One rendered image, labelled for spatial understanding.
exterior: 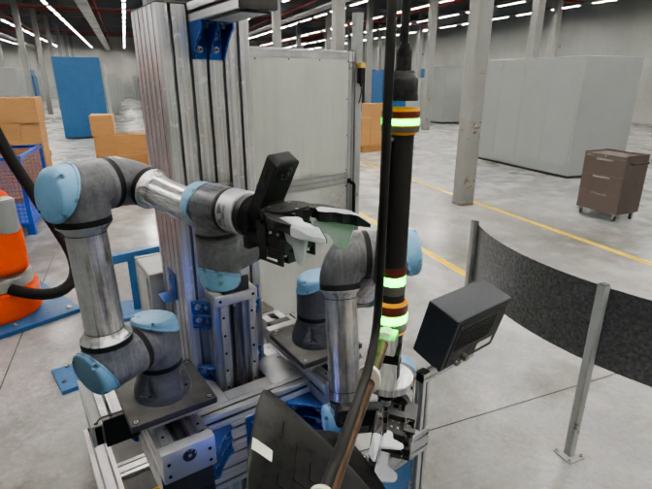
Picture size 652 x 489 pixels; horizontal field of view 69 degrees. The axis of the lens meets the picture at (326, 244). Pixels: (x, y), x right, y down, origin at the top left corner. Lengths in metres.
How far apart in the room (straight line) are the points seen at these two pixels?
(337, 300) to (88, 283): 0.55
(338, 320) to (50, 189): 0.66
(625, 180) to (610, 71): 3.78
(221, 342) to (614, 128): 10.26
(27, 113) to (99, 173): 7.32
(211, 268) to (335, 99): 2.06
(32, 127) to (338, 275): 7.62
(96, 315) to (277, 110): 1.68
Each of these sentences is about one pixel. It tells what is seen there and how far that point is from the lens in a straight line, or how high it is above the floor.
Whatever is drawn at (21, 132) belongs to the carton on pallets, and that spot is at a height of 1.10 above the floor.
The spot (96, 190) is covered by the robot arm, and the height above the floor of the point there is 1.63.
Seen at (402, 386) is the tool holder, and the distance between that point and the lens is 0.66.
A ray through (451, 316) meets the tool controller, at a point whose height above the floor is 1.23.
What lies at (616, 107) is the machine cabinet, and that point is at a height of 1.33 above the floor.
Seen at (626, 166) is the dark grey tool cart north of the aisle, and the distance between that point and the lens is 7.40.
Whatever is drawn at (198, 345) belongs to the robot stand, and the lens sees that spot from 1.57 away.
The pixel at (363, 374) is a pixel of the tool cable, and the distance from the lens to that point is 0.50.
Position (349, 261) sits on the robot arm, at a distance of 1.07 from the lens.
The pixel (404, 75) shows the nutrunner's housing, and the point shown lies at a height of 1.85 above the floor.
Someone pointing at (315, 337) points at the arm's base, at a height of 1.08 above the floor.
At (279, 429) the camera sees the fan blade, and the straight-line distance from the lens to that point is 0.66.
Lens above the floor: 1.85
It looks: 19 degrees down
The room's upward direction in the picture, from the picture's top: straight up
